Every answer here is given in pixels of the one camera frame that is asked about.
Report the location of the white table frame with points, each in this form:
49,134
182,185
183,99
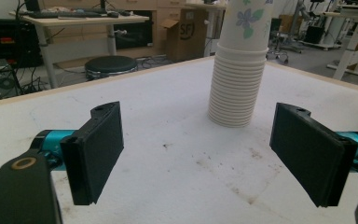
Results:
352,46

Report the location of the black keyboard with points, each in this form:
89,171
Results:
65,14

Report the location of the stack of white paper cups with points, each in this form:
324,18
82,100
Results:
236,90

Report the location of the office chair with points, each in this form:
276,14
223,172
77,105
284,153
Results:
276,40

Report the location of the light wooden desk white legs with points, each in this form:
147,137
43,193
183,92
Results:
84,20

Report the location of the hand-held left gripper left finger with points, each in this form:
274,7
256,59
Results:
96,155

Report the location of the black round stool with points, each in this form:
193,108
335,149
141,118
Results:
110,64

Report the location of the brown cardboard box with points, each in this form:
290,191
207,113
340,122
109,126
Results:
183,37

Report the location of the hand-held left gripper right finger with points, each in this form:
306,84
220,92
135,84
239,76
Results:
307,155

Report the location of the black computer mouse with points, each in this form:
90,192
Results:
113,14

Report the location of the white foam mat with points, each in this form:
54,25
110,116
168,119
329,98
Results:
180,174

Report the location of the black cabinet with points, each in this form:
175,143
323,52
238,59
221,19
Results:
6,46

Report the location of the black computer tower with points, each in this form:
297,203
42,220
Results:
0,81

